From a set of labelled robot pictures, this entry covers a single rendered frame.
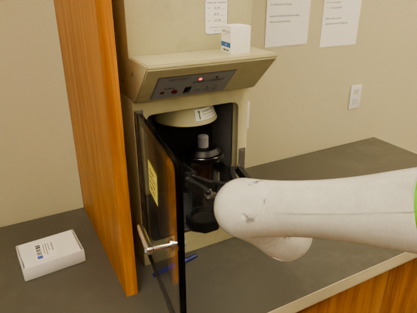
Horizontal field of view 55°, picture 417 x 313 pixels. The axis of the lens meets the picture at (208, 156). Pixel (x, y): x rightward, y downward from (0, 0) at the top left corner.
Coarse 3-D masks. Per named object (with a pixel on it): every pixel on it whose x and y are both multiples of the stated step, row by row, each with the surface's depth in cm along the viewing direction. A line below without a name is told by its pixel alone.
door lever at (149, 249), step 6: (138, 228) 81; (144, 228) 80; (144, 234) 78; (144, 240) 77; (150, 240) 77; (168, 240) 77; (144, 246) 76; (150, 246) 75; (156, 246) 75; (162, 246) 76; (168, 246) 76; (144, 252) 75; (150, 252) 75
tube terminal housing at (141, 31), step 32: (128, 0) 83; (160, 0) 86; (192, 0) 90; (128, 32) 86; (160, 32) 89; (192, 32) 93; (128, 64) 88; (128, 96) 93; (192, 96) 99; (224, 96) 103; (128, 128) 98; (128, 160) 104
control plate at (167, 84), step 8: (216, 72) 89; (224, 72) 90; (232, 72) 91; (160, 80) 84; (168, 80) 85; (176, 80) 86; (184, 80) 87; (192, 80) 88; (200, 80) 90; (208, 80) 91; (216, 80) 92; (224, 80) 94; (160, 88) 87; (168, 88) 88; (176, 88) 89; (184, 88) 91; (192, 88) 92; (200, 88) 93; (208, 88) 95; (216, 88) 96; (224, 88) 98; (152, 96) 89; (160, 96) 90; (168, 96) 92
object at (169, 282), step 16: (144, 128) 85; (144, 144) 88; (160, 144) 73; (144, 160) 91; (160, 160) 75; (176, 160) 67; (144, 176) 94; (160, 176) 77; (176, 176) 66; (144, 192) 97; (160, 192) 79; (176, 192) 67; (160, 208) 82; (176, 208) 69; (160, 224) 84; (176, 224) 70; (160, 240) 87; (176, 240) 72; (160, 256) 90; (176, 256) 74; (160, 272) 92; (176, 272) 76; (176, 288) 78; (176, 304) 80
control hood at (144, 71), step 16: (256, 48) 98; (144, 64) 80; (160, 64) 80; (176, 64) 81; (192, 64) 83; (208, 64) 85; (224, 64) 87; (240, 64) 89; (256, 64) 92; (144, 80) 82; (240, 80) 97; (256, 80) 100; (144, 96) 88; (176, 96) 93
